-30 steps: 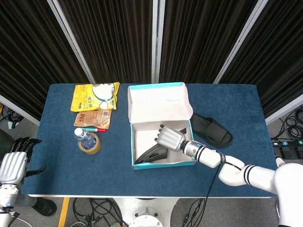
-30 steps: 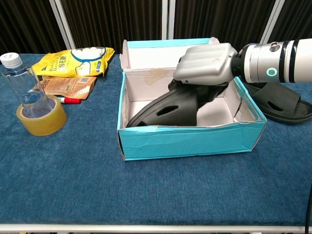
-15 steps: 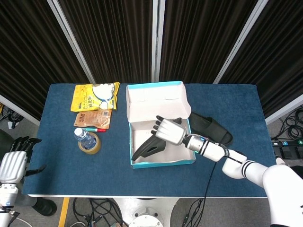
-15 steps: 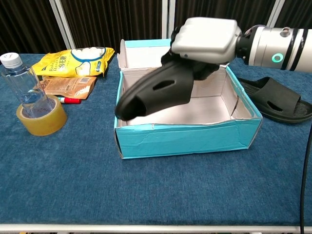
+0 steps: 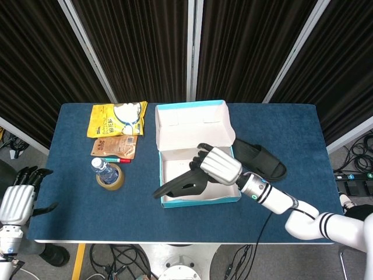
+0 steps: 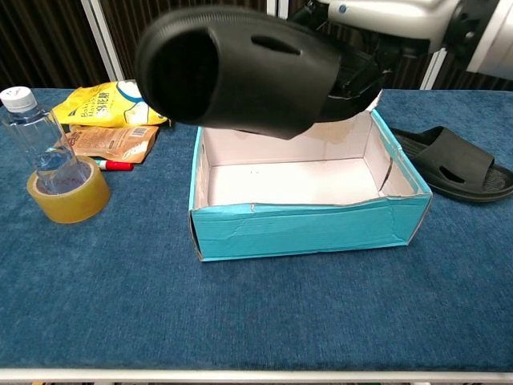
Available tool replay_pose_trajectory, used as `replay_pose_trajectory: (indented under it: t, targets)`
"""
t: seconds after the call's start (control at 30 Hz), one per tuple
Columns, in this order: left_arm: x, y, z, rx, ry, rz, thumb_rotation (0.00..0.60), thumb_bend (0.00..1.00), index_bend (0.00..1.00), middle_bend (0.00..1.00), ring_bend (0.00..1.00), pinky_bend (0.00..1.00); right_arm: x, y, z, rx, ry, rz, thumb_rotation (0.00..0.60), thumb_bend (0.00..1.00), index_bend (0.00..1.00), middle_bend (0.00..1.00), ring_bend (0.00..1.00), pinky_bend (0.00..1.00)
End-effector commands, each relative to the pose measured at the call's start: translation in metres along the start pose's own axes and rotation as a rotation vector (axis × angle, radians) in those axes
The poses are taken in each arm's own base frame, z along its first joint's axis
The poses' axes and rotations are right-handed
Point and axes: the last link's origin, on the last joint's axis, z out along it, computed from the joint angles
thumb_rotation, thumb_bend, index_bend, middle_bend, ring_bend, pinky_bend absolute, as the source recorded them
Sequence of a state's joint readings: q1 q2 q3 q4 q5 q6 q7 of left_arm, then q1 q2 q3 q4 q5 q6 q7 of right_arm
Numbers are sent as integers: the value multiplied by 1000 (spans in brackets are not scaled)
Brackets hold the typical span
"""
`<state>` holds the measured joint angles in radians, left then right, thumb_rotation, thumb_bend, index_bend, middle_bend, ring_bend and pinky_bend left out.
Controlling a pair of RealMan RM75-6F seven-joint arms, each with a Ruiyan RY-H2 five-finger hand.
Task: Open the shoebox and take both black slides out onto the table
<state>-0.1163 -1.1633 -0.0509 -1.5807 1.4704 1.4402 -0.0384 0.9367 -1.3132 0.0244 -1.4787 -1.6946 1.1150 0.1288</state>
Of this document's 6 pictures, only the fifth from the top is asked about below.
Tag clear plastic water bottle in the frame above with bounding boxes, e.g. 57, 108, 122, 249
91, 157, 119, 184

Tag yellow snack bag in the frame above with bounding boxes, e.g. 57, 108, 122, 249
86, 101, 148, 138

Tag light blue shoe box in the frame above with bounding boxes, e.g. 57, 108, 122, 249
154, 100, 242, 209

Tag dark pleated partition panel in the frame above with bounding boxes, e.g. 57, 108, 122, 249
0, 0, 119, 155
262, 0, 373, 155
58, 0, 196, 103
194, 0, 330, 103

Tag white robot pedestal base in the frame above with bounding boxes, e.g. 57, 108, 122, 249
136, 243, 222, 280

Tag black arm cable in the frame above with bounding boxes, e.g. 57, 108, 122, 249
249, 211, 274, 280

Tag clear packing tape roll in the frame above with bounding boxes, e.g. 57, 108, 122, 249
96, 163, 125, 192

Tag black floor cable bundle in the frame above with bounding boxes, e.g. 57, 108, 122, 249
89, 243, 154, 280
0, 128, 29, 160
332, 136, 373, 173

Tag red marker pen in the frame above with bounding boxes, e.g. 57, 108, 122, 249
104, 157, 132, 165

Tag yellow floor tape strip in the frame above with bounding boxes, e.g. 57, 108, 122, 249
71, 243, 87, 280

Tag brown snack pouch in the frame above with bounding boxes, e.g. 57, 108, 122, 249
91, 135, 139, 160

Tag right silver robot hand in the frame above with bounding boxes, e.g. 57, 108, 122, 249
189, 142, 243, 186

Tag black power strip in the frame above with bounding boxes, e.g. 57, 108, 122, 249
335, 171, 373, 181

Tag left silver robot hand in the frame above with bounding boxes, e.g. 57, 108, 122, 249
0, 166, 59, 227

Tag black rubber slipper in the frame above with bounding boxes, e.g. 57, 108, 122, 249
233, 138, 288, 182
153, 169, 218, 200

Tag dark blue tablecloth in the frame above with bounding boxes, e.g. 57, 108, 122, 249
27, 101, 350, 243

